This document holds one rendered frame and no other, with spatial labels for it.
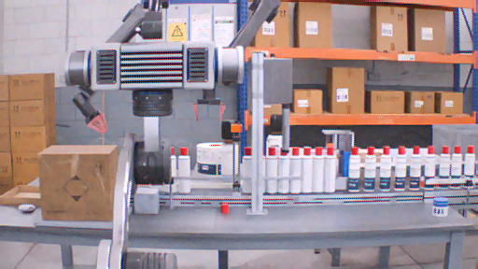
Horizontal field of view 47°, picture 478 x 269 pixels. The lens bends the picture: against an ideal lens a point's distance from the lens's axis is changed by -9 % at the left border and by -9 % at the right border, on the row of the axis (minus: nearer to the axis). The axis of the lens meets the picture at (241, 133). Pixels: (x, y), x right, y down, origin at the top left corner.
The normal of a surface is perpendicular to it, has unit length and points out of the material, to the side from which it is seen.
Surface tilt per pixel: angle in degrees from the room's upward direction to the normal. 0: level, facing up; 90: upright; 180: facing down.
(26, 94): 91
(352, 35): 90
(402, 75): 90
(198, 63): 90
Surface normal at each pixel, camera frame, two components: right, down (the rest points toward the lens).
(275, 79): 0.82, 0.07
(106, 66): 0.08, 0.12
